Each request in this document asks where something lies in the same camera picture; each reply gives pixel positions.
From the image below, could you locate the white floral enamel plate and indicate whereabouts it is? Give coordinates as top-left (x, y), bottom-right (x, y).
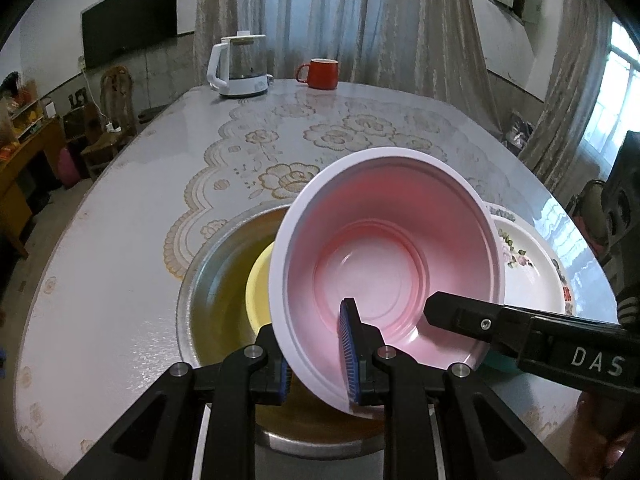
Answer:
top-left (491, 212), bottom-right (576, 315)

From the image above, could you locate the stainless steel bowl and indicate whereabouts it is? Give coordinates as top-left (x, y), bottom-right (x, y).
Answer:
top-left (177, 200), bottom-right (384, 460)

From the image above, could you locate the yellow plastic bowl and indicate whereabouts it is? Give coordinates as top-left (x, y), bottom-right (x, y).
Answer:
top-left (245, 243), bottom-right (273, 335)

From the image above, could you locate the white patterned ceramic plate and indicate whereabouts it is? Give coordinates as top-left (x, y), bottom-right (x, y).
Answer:
top-left (485, 202), bottom-right (518, 223)

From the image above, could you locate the red plastic bowl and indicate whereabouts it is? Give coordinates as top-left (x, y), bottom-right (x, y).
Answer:
top-left (269, 148), bottom-right (506, 418)

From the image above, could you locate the person's right hand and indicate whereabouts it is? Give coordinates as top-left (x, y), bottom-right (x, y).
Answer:
top-left (565, 392), bottom-right (636, 479)

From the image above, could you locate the armchair with red cushion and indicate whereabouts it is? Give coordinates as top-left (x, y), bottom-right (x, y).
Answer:
top-left (566, 179), bottom-right (608, 258)

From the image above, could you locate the side window curtain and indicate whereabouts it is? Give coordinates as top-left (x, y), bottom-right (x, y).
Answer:
top-left (518, 0), bottom-right (614, 194)

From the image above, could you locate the red mug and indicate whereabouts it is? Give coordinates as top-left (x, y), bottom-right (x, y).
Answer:
top-left (295, 58), bottom-right (338, 90)

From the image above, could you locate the white glass electric kettle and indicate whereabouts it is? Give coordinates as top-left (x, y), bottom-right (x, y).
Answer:
top-left (206, 30), bottom-right (272, 99)

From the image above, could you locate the beige patterned curtain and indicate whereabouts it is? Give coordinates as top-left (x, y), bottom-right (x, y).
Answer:
top-left (193, 0), bottom-right (500, 133)

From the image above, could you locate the wooden side cabinet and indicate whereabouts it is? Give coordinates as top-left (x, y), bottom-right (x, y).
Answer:
top-left (1, 118), bottom-right (66, 259)

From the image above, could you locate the wooden chair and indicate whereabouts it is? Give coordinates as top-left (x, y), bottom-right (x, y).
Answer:
top-left (81, 65), bottom-right (137, 181)

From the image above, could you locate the wooden shelf with items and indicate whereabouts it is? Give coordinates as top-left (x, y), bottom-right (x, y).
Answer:
top-left (1, 72), bottom-right (44, 139)

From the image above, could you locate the black wall television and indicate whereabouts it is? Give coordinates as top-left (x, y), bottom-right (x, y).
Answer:
top-left (81, 0), bottom-right (178, 68)

